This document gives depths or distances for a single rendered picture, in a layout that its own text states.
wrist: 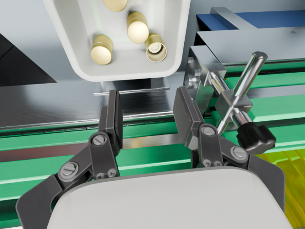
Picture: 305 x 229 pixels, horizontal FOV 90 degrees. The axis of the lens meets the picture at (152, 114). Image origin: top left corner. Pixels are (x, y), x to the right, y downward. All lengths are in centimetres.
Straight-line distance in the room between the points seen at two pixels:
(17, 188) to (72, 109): 18
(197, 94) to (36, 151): 28
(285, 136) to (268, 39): 17
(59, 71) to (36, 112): 29
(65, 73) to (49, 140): 34
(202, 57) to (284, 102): 12
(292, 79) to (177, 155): 21
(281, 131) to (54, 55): 60
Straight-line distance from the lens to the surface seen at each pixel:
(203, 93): 26
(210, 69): 22
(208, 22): 47
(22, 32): 59
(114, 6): 26
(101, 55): 29
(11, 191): 41
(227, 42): 32
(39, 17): 56
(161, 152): 26
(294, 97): 27
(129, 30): 27
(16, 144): 35
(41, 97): 39
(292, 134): 34
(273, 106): 24
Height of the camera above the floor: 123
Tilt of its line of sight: 41 degrees down
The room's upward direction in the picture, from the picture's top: 171 degrees clockwise
